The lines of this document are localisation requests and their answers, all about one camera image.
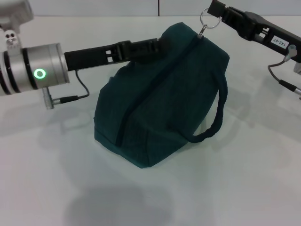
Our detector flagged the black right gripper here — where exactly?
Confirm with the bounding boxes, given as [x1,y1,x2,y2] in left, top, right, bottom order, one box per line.
[208,0,301,65]

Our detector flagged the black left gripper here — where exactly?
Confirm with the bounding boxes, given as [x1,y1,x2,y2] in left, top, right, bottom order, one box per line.
[63,37,173,72]

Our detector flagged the dark teal insulated lunch bag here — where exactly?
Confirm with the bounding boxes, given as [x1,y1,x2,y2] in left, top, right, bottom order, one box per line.
[93,6,230,170]

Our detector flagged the dark right gripper cable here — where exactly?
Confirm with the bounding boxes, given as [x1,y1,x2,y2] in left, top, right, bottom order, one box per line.
[267,44,301,100]

